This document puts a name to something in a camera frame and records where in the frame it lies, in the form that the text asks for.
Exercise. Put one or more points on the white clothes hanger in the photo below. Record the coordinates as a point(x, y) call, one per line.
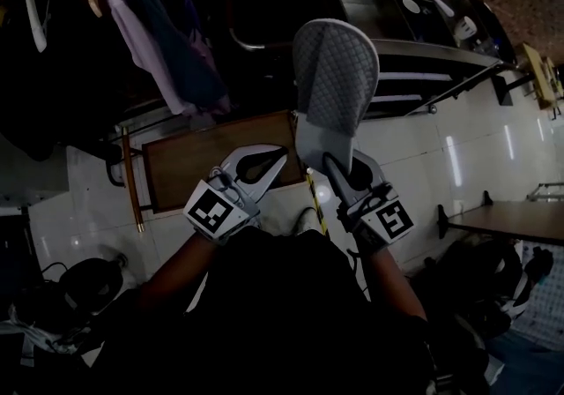
point(37, 27)

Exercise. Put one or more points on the black round bag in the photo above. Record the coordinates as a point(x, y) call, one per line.
point(92, 283)

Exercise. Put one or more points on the person's black clothing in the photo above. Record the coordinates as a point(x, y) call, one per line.
point(282, 305)

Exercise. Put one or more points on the dotted white mat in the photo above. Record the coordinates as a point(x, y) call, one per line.
point(544, 305)

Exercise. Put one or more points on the black metal rack frame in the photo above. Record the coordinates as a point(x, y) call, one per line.
point(115, 173)

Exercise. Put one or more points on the yellow black floor tape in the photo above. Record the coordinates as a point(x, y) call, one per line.
point(313, 195)

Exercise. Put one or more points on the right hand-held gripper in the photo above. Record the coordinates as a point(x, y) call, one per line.
point(388, 221)

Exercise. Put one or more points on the brown table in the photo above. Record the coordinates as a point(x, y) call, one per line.
point(506, 219)

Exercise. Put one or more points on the purple hanging garment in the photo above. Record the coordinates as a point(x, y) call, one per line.
point(132, 36)

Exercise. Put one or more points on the white cup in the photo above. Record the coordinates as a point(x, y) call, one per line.
point(465, 28)

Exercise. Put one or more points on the black metal bracket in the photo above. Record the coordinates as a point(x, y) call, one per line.
point(502, 89)

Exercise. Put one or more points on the white round plate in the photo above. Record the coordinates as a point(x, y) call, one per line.
point(411, 5)

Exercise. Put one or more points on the grey white cloth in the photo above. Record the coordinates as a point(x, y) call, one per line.
point(31, 333)

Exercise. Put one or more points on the black backpack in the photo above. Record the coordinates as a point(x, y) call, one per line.
point(476, 283)

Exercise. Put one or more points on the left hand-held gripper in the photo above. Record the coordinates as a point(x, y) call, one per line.
point(216, 214)

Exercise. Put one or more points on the grey quilted slipper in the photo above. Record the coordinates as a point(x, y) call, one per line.
point(335, 76)

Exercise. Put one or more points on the long white utensil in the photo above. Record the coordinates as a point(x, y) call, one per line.
point(440, 4)

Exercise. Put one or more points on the metal shelf rack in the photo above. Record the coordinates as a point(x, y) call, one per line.
point(440, 51)

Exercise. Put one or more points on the yellow wooden frame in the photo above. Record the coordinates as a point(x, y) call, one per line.
point(535, 71)

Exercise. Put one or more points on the person's right forearm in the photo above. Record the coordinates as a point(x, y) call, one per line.
point(396, 283)

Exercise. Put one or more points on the black hanging garments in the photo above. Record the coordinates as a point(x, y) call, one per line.
point(66, 84)

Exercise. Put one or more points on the person's left forearm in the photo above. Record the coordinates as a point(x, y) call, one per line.
point(180, 270)

